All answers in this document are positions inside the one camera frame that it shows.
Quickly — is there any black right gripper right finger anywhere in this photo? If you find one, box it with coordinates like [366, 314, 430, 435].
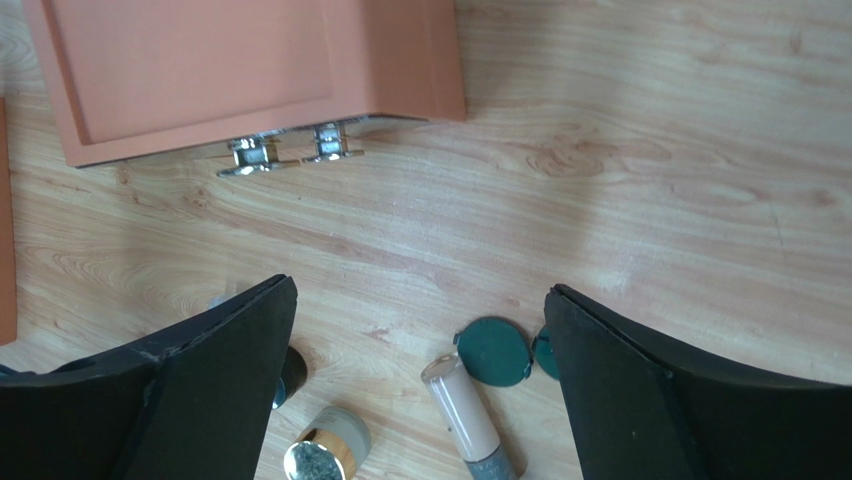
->
[544, 284, 851, 479]

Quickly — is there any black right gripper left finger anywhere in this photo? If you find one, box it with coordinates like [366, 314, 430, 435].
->
[1, 274, 298, 479]

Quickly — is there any small black round jar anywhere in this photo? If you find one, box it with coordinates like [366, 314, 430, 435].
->
[272, 347, 309, 410]

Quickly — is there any gold lidded cream jar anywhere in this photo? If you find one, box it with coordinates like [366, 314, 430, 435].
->
[283, 406, 373, 480]

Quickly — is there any dark green round compact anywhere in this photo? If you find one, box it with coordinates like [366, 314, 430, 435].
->
[453, 316, 533, 387]

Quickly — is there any beige foundation tube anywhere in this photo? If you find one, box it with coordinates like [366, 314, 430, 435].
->
[421, 354, 518, 480]

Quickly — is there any orange drawer organizer box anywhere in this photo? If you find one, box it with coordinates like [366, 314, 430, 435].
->
[23, 1, 466, 168]

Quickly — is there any orange ring binder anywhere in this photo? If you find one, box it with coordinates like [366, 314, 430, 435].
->
[0, 98, 18, 345]

